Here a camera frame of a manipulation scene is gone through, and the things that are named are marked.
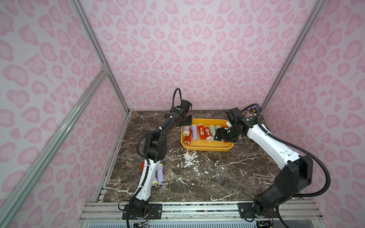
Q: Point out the pink pen holder cup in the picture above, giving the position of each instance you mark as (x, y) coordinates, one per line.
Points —
(251, 117)

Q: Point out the pens in cup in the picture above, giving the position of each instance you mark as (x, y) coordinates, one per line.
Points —
(253, 109)

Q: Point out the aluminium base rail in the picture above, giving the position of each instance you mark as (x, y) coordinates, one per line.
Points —
(206, 214)

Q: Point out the yellow plastic storage tray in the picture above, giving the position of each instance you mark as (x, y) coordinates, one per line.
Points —
(203, 145)

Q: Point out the green flashlight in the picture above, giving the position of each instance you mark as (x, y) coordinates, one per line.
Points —
(212, 130)

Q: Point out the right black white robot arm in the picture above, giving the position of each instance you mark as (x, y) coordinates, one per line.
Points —
(295, 163)

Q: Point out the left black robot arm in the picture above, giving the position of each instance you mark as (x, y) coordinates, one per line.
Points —
(152, 147)

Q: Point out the red flashlight white logo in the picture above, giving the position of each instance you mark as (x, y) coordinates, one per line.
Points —
(201, 131)

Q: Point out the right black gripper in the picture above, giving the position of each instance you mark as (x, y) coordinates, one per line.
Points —
(224, 134)

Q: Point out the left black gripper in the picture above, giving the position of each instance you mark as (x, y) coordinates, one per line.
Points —
(187, 119)

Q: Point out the plain red flashlight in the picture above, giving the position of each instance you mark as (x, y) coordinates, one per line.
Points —
(187, 139)

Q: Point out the red flashlight white head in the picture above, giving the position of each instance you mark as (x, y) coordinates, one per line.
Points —
(208, 135)

